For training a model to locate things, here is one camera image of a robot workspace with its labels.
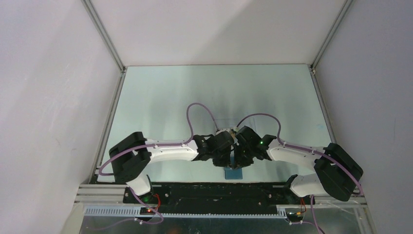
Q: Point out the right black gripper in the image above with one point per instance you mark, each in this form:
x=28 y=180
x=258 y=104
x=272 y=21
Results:
x=238 y=163

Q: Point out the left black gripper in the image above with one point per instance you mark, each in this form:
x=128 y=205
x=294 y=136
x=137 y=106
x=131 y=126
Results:
x=225 y=162

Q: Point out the right aluminium frame rail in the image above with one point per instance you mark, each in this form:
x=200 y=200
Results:
x=313 y=67

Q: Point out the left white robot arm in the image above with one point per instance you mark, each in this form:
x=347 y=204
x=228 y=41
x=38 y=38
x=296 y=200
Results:
x=134 y=153

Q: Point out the blue card holder wallet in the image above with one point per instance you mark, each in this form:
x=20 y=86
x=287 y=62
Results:
x=233 y=174

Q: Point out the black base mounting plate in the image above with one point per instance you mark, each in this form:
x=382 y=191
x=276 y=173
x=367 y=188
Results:
x=222 y=198

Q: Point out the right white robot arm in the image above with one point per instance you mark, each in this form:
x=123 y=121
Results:
x=333 y=170

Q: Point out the clear acrylic box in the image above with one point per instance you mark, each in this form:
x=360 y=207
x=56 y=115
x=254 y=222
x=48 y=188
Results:
x=226 y=123

